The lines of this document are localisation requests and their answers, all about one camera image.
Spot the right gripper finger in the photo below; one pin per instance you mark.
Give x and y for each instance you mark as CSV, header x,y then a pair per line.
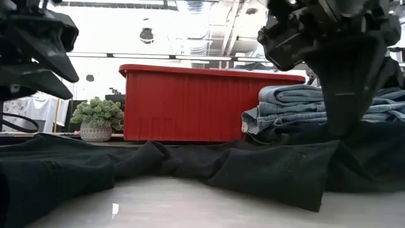
x,y
351,82
394,74

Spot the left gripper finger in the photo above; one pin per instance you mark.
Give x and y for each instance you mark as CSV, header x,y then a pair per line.
x,y
34,82
47,54

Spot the plain light blue garment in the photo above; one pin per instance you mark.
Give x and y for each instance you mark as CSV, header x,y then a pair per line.
x,y
291,101

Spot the black printed garment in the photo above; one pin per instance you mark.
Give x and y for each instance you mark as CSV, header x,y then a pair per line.
x,y
221,168

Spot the red plastic laundry bin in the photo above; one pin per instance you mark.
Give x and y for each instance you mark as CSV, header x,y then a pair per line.
x,y
196,104

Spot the white draped cloth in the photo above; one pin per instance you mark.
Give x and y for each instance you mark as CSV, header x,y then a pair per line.
x,y
41,111

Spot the gray chair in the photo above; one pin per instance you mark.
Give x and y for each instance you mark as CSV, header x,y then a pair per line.
x,y
38,126

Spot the small black round fixture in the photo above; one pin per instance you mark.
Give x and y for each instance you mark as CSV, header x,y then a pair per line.
x,y
90,78

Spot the potted green artificial plant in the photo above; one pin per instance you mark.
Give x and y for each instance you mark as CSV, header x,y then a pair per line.
x,y
97,117

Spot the dark shelf unit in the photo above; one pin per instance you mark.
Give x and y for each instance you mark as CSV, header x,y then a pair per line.
x,y
115,99

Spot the long ceiling light bar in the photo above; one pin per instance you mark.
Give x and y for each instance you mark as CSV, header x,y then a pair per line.
x,y
174,57

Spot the black ceiling dome camera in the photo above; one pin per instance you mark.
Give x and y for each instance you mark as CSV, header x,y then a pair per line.
x,y
146,35

